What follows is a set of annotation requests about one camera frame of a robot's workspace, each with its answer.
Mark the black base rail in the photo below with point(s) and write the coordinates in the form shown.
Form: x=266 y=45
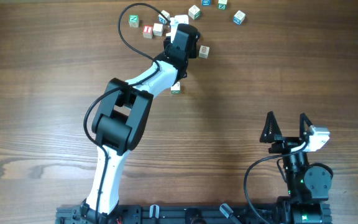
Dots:
x=273 y=213

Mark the red I block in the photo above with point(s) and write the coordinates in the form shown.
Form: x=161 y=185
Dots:
x=147 y=32

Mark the blue white back block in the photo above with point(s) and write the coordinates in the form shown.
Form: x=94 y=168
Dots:
x=164 y=17

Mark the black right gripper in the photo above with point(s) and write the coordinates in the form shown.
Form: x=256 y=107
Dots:
x=284 y=142

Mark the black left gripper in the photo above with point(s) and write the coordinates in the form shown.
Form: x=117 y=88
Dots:
x=169 y=45

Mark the teal green N block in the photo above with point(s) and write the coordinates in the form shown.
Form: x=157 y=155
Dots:
x=134 y=21

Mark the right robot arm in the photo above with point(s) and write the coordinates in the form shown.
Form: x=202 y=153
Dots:
x=308 y=184

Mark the pale pink block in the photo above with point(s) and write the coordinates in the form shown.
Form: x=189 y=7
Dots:
x=158 y=29

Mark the green V block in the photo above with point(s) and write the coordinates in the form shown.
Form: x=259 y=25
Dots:
x=194 y=12

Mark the green z block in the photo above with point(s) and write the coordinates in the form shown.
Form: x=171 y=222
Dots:
x=222 y=4
x=176 y=88

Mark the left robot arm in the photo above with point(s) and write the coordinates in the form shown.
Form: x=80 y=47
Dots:
x=119 y=123

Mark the yellow K block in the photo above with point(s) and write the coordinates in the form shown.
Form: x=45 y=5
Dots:
x=203 y=52

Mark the blue block far right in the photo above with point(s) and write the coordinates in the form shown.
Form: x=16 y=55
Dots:
x=239 y=17

